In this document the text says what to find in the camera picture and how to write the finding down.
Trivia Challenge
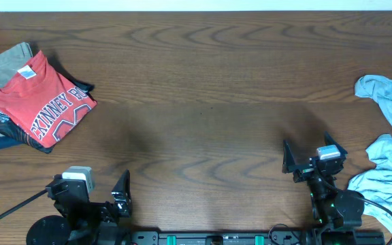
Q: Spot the black orange patterned shirt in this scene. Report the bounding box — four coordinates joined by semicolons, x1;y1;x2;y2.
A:
0;81;93;154

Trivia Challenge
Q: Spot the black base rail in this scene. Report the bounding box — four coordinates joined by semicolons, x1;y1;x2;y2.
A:
128;228;385;245

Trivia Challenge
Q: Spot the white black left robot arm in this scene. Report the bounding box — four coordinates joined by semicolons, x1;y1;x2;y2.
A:
26;166;132;245

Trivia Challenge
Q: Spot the black base cable loop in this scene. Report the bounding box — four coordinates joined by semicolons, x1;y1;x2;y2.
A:
267;223;301;245

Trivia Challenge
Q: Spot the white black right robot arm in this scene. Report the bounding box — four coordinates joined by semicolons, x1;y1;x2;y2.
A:
282;133;385;245

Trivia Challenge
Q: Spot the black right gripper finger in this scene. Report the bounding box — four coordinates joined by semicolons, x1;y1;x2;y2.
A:
324;131;348;156
282;140;314;174

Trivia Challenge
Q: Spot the red t-shirt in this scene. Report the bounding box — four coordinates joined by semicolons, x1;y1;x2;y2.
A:
0;52;97;148

